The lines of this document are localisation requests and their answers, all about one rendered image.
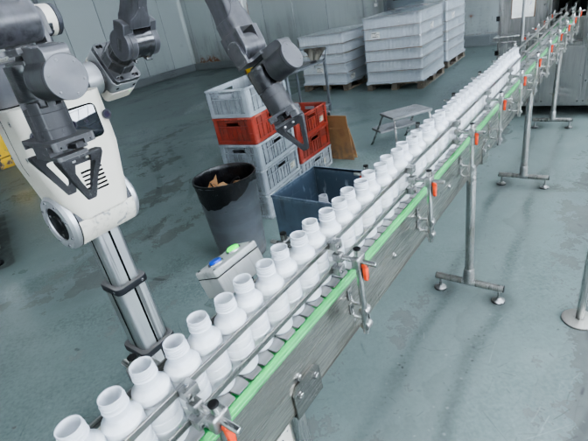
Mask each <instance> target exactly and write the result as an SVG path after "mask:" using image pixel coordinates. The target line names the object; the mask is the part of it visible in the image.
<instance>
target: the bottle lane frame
mask: <svg viewBox="0 0 588 441"><path fill-rule="evenodd" d="M519 88H520V80H518V81H517V82H516V83H515V84H514V85H513V86H512V87H511V89H510V90H509V91H508V92H507V93H506V94H505V98H511V95H512V97H513V100H512V102H518V100H519ZM512 102H510V101H507V106H506V110H502V125H501V127H502V128H503V131H504V129H505V128H506V127H507V126H508V125H509V123H510V122H511V120H512V119H513V118H514V116H515V115H516V112H512V111H511V110H510V104H512V110H518V106H517V103H512ZM498 117H499V103H497V105H495V107H494V108H493V109H492V110H491V112H489V114H488V115H487V116H486V117H485V118H484V119H483V121H482V122H480V124H479V125H478V126H477V127H476V130H485V131H486V134H479V142H478V145H475V137H474V164H475V165H476V168H477V167H478V165H479V164H480V162H481V160H482V147H483V144H485V143H486V141H487V140H488V142H489V145H490V147H489V148H488V151H490V149H491V148H492V146H493V145H494V143H495V142H496V139H491V138H490V137H488V131H489V130H490V129H489V122H490V121H491V123H492V124H491V128H492V129H498ZM503 131H502V132H503ZM490 132H491V137H497V133H496V130H491V131H490ZM460 156H462V164H463V165H469V157H470V137H468V138H467V139H466V140H465V141H464V142H463V143H462V144H461V145H460V146H459V147H458V148H457V150H456V151H455V152H454V153H453V154H452V155H451V156H450V158H449V159H447V161H446V162H445V163H444V164H443V166H442V167H440V169H439V170H438V171H437V173H436V174H435V175H434V179H442V180H445V183H444V184H437V196H433V192H432V207H433V218H434V219H435V220H436V223H437V221H438V220H439V218H440V217H441V216H442V214H443V213H444V212H445V210H446V208H447V207H448V206H449V205H450V204H451V203H452V201H453V200H454V198H455V197H456V195H457V194H458V193H459V191H460V190H461V188H462V187H463V186H464V184H465V183H466V181H467V179H468V178H467V177H462V176H461V175H459V167H460V166H461V168H462V174H463V175H468V176H469V171H468V170H467V168H468V167H466V166H462V165H461V164H459V157H460ZM417 207H419V209H420V211H419V215H420V216H421V217H422V218H428V216H427V187H425V186H424V187H423V188H422V189H421V191H420V192H419V193H417V194H416V197H415V198H414V199H412V201H411V202H410V203H409V204H408V205H407V206H406V207H405V208H404V209H403V210H402V212H401V213H400V214H398V215H397V217H396V218H395V220H392V223H391V224H390V225H389V226H388V227H386V228H387V229H386V230H385V231H384V232H383V233H382V234H381V236H380V237H379V238H378V239H377V240H374V244H373V245H372V246H371V247H368V251H367V252H366V253H365V260H368V261H371V262H376V263H378V265H377V267H376V268H374V267H370V266H369V267H368V274H369V279H368V281H365V280H364V284H365V292H366V300H367V304H369V305H370V306H371V307H372V310H373V309H374V308H375V306H376V305H377V303H378V302H379V301H380V299H381V298H382V296H383V295H384V293H385V292H386V291H387V289H388V288H389V286H390V285H391V284H392V283H393V282H394V280H395V279H396V277H397V276H398V275H399V273H400V272H401V270H402V269H403V267H404V266H405V265H406V263H407V262H408V261H409V259H410V258H411V257H412V256H413V254H414V253H415V252H416V250H417V249H418V247H419V246H420V244H421V243H422V242H423V240H424V239H425V237H426V234H427V233H426V232H421V231H420V230H419V229H417V220H418V219H419V218H418V217H417V210H416V209H417ZM419 220H420V219H419ZM426 221H427V220H420V228H421V229H423V230H428V227H427V226H426ZM436 223H435V224H436ZM338 279H339V280H340V282H339V283H338V284H337V285H336V286H335V287H334V288H333V287H330V288H332V291H331V292H330V293H329V294H328V295H327V297H322V298H323V299H324V300H323V301H322V302H321V303H320V305H319V306H318V307H315V306H313V308H314V309H315V310H314V311H313V313H312V314H311V315H310V316H309V317H308V318H306V317H303V318H305V322H304V323H303V324H302V325H301V326H300V327H299V328H293V327H292V328H293V329H295V332H294V333H293V335H292V336H291V337H290V338H289V339H288V340H285V339H282V340H283V341H284V345H283V346H282V347H281V348H280V349H279V351H278V352H277V353H273V352H271V353H272V354H273V358H272V359H271V360H270V361H269V362H268V363H267V364H266V366H262V365H258V364H257V365H258V366H259V367H261V369H262V370H261V371H260V372H259V374H258V375H257V376H256V377H255V378H254V379H253V380H249V379H245V378H244V379H245V380H246V381H248V386H247V387H246V388H245V389H244V390H243V391H242V392H241V393H240V394H239V395H235V394H232V393H231V395H232V396H234V398H235V400H234V401H233V402H232V404H231V405H230V406H229V407H228V409H229V412H230V415H231V417H232V419H231V421H232V422H234V423H235V424H238V425H239V426H241V427H242V433H241V435H240V436H237V435H236V434H235V435H236V439H237V441H277V440H278V439H279V437H280V436H281V434H282V433H283V432H284V430H285V429H286V427H287V426H288V425H289V423H290V422H291V420H292V419H293V417H294V416H295V415H296V414H297V413H296V410H295V406H294V402H293V399H292V394H293V390H294V387H295V385H296V384H297V383H298V382H300V381H301V379H302V376H303V375H304V373H305V372H306V371H307V369H308V368H309V367H310V365H311V364H312V363H314V364H318V365H319V370H320V374H321V379H322V378H323V377H324V376H325V374H326V372H327V371H328V370H329V368H330V367H331V366H332V364H333V363H334V362H335V361H336V359H337V358H338V357H339V355H340V354H341V352H342V351H343V350H344V348H345V347H346V345H347V344H348V342H349V341H350V340H351V338H352V337H353V336H354V335H355V333H356V332H357V331H358V329H359V328H360V327H361V321H362V320H361V319H358V318H354V316H353V314H351V315H350V312H349V305H350V303H351V301H350V300H349V301H348V300H347V290H348V289H349V288H350V287H351V288H352V295H353V301H354V302H358V303H359V302H360V299H359V291H358V284H357V276H356V269H350V270H348V271H347V274H346V275H345V276H344V277H343V278H338ZM372 310H371V311H372ZM203 431H204V432H205V435H204V436H203V437H202V438H201V439H200V440H199V441H221V438H220V436H219V435H215V434H214V433H212V432H211V431H210V430H209V429H208V428H204V429H203Z"/></svg>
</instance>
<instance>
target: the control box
mask: <svg viewBox="0 0 588 441"><path fill-rule="evenodd" d="M238 246H239V247H238V248H236V249H234V250H232V251H230V252H227V251H225V252H224V253H223V254H221V255H220V256H218V257H220V258H221V260H220V261H219V262H217V263H216V264H214V265H211V266H210V265H209V264H208V265H207V266H206V267H204V268H203V269H201V270H200V271H198V272H197V273H196V277H197V278H198V279H199V282H200V284H201V285H202V287H203V289H204V291H205V292H206V294H207V295H208V297H209V298H215V297H216V296H217V295H219V294H220V293H222V292H227V291H228V292H232V293H233V294H234V293H235V291H234V286H233V279H234V277H236V276H237V275H239V274H242V273H248V274H250V275H251V278H252V279H253V281H254V280H255V279H254V278H253V276H254V275H255V274H256V263H257V262H258V261H259V260H261V259H263V256H262V254H261V252H260V250H259V248H258V247H257V246H256V243H255V241H247V242H243V243H238Z"/></svg>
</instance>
